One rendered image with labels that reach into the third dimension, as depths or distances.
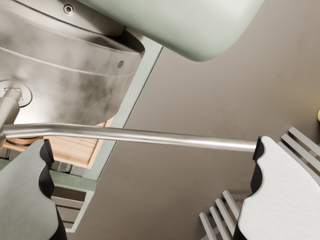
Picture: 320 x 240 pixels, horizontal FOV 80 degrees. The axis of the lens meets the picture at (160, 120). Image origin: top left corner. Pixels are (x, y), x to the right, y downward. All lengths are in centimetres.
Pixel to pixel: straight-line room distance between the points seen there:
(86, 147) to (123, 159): 126
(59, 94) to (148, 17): 13
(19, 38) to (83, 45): 5
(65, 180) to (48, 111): 60
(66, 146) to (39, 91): 51
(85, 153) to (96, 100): 49
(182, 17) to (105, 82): 13
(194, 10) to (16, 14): 16
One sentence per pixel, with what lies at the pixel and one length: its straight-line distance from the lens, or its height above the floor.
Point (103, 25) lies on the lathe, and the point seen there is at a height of 115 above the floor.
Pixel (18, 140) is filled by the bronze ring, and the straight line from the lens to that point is 46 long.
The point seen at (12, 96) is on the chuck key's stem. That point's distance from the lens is 24.
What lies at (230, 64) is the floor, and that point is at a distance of 167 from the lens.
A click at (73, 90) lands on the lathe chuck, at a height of 121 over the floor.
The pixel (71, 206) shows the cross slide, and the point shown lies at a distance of 84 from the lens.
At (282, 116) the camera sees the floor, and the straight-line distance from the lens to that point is 220.
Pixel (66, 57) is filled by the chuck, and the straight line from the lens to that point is 23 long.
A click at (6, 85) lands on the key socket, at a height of 123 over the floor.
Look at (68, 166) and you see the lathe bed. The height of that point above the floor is 84.
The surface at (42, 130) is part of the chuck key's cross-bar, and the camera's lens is 19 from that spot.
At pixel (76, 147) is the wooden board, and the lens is 74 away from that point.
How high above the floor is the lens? 144
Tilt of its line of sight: 58 degrees down
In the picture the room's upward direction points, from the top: 167 degrees clockwise
